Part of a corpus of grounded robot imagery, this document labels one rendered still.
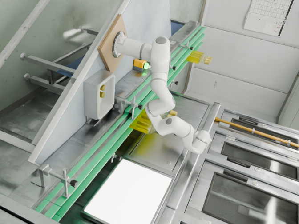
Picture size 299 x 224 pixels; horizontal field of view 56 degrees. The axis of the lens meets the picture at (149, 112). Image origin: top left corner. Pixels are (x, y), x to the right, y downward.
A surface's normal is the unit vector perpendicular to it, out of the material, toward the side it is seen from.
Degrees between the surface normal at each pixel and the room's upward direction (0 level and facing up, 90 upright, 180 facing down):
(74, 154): 90
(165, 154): 90
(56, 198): 90
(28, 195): 90
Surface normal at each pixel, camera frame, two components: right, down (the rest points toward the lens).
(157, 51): -0.11, -0.53
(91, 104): -0.40, 0.50
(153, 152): 0.11, -0.81
